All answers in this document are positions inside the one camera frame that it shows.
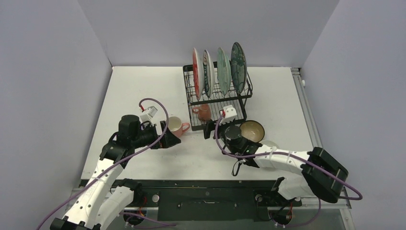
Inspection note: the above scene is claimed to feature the black wire dish rack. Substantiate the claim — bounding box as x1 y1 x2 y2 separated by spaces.
182 64 253 131

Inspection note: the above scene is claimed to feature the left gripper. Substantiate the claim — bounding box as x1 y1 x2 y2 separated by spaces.
131 121 180 150

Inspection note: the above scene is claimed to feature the large pink mug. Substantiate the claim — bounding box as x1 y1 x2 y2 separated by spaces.
168 116 191 138

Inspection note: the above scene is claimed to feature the light green flower plate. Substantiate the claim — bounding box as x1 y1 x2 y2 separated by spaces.
217 47 231 96

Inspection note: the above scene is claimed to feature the aluminium rail right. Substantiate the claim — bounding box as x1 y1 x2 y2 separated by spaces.
291 67 353 208

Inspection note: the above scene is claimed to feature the dark blue plate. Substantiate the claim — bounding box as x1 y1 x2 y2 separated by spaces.
231 42 247 95

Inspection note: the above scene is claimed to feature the white bowl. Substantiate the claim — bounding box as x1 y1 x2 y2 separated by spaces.
260 140 279 149

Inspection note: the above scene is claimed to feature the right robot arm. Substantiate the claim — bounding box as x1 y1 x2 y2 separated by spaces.
203 120 349 205

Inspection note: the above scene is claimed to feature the brown black bowl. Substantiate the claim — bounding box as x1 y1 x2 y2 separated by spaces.
239 120 265 142

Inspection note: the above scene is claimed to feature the red teal plate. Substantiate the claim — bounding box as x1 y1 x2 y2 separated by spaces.
192 48 204 101

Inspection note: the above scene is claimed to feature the small orange mug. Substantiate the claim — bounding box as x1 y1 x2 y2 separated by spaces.
192 103 211 121

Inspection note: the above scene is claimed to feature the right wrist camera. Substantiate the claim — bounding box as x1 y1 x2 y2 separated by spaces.
220 105 237 125

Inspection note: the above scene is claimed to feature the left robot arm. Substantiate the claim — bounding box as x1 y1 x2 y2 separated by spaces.
50 115 181 230

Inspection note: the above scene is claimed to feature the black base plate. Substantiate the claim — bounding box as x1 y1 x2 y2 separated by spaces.
79 179 318 222

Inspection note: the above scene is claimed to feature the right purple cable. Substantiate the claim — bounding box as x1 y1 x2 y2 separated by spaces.
214 114 363 228

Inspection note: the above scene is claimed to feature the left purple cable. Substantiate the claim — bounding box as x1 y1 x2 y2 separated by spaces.
35 97 177 230

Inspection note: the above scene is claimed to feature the white plate blue rim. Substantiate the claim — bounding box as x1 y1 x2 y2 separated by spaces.
203 50 215 98

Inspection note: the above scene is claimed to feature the purple cable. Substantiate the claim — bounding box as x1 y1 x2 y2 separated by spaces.
35 97 177 230
214 114 363 228

